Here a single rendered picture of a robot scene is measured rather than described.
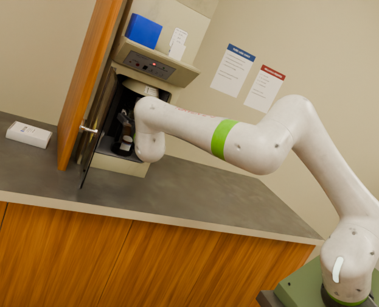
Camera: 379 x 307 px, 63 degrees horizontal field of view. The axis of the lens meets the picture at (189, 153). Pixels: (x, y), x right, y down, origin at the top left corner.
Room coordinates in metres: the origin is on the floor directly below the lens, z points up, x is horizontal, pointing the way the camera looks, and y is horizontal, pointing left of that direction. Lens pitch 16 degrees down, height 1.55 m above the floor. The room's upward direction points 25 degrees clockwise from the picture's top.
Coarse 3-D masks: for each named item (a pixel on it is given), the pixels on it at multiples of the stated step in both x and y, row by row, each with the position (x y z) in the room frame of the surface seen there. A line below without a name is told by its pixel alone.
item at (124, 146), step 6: (126, 102) 1.37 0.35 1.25; (126, 108) 1.34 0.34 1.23; (132, 114) 1.32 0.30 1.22; (120, 126) 1.33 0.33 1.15; (126, 126) 1.32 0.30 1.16; (120, 132) 1.32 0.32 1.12; (126, 132) 1.32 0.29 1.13; (114, 138) 1.34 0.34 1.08; (120, 138) 1.32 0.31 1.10; (126, 138) 1.32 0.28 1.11; (114, 144) 1.33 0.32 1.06; (120, 144) 1.32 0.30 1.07; (126, 144) 1.32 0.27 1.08; (132, 144) 1.35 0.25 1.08
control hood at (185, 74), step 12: (120, 48) 1.16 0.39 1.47; (132, 48) 1.16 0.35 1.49; (144, 48) 1.16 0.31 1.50; (120, 60) 1.20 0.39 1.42; (156, 60) 1.21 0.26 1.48; (168, 60) 1.22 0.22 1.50; (144, 72) 1.27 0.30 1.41; (180, 72) 1.28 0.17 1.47; (192, 72) 1.28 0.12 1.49; (180, 84) 1.34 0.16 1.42
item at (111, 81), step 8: (112, 72) 1.12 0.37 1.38; (112, 80) 1.02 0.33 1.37; (112, 88) 0.94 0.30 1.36; (104, 96) 1.11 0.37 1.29; (112, 96) 0.94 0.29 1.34; (104, 104) 1.01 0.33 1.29; (104, 112) 0.93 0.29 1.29; (96, 128) 0.99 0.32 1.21; (88, 136) 1.19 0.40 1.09; (96, 136) 0.93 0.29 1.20; (88, 144) 1.07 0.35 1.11; (88, 152) 0.97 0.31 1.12; (88, 160) 0.93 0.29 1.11; (80, 168) 1.05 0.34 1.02; (80, 176) 0.95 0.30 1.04; (80, 184) 0.94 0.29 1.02
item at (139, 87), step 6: (132, 78) 1.35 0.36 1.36; (126, 84) 1.34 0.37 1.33; (132, 84) 1.33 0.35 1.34; (138, 84) 1.33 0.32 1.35; (144, 84) 1.34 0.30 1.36; (132, 90) 1.32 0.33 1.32; (138, 90) 1.32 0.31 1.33; (144, 90) 1.33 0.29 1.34; (150, 90) 1.35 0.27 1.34; (156, 90) 1.38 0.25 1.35; (156, 96) 1.38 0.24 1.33
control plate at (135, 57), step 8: (128, 56) 1.19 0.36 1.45; (136, 56) 1.19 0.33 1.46; (144, 56) 1.19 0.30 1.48; (128, 64) 1.22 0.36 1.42; (144, 64) 1.23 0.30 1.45; (152, 64) 1.23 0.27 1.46; (160, 64) 1.23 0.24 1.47; (152, 72) 1.27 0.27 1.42; (160, 72) 1.27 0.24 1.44; (168, 72) 1.27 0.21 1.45
